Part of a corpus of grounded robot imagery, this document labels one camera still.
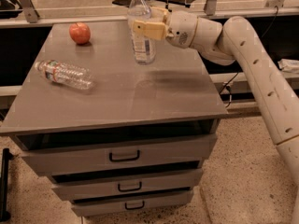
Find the white packet on ledge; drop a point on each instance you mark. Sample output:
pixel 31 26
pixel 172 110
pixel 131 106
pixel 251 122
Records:
pixel 288 65

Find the grey drawer cabinet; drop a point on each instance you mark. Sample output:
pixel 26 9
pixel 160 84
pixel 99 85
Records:
pixel 169 98

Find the black metal stand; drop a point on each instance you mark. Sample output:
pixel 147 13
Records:
pixel 6 157

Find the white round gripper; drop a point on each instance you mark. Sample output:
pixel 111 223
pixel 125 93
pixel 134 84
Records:
pixel 180 29

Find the bottom grey drawer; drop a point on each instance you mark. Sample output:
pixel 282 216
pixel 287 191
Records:
pixel 132 203

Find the middle grey drawer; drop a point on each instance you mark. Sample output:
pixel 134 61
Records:
pixel 131 184

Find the red apple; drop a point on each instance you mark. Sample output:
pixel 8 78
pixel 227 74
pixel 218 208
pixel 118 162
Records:
pixel 80 33

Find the clear plastic bottle red label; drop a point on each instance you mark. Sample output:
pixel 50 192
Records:
pixel 67 74

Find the grey metal railing frame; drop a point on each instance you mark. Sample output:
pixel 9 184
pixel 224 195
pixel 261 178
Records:
pixel 49 12

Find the top grey drawer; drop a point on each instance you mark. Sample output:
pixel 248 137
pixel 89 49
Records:
pixel 112 156

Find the blue label plastic bottle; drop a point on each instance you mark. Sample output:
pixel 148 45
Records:
pixel 143 47

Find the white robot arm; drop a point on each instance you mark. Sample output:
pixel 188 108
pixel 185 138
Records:
pixel 224 44

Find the grey drawer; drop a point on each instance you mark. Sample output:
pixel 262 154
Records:
pixel 131 184
pixel 112 156
pixel 132 203

